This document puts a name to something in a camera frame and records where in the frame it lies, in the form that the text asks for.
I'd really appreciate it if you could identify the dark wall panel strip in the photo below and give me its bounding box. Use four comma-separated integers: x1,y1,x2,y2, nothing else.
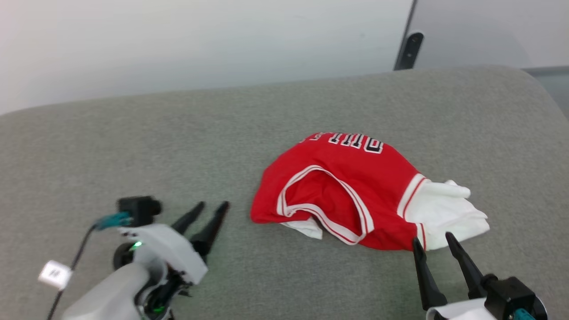
402,0,418,36

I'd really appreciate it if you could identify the red and white basketball jersey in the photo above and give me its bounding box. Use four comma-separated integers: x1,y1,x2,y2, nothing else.
250,132,490,252

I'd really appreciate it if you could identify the white cable label tag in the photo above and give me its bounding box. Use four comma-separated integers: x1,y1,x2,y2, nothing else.
38,260,72,290

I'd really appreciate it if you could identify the black wall bracket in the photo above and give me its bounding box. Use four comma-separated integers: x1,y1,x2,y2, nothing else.
394,32,424,71

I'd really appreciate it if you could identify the thin black cable with tag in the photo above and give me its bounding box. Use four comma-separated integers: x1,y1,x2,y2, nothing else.
47,224,97,320

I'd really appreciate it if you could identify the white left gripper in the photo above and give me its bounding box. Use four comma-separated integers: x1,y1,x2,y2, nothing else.
118,201,230,285

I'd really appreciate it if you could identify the teal left cable connector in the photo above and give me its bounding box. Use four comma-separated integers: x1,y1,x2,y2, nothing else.
94,212,132,231

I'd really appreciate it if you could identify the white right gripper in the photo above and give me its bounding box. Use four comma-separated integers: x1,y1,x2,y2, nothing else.
412,232,498,320

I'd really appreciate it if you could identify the grey fabric sofa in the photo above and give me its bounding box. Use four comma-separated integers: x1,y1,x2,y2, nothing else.
0,66,569,320

